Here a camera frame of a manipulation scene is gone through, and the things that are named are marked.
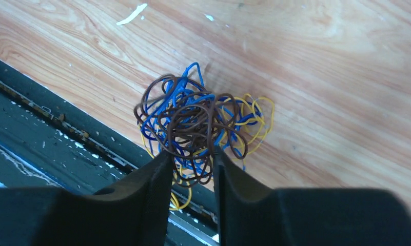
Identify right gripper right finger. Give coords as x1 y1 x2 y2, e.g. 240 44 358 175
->
213 147 411 245

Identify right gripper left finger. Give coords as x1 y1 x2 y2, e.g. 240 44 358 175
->
0 151 173 245

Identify cable ball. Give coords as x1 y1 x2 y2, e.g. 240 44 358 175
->
133 63 276 211

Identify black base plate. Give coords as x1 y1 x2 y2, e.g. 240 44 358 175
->
0 61 219 245

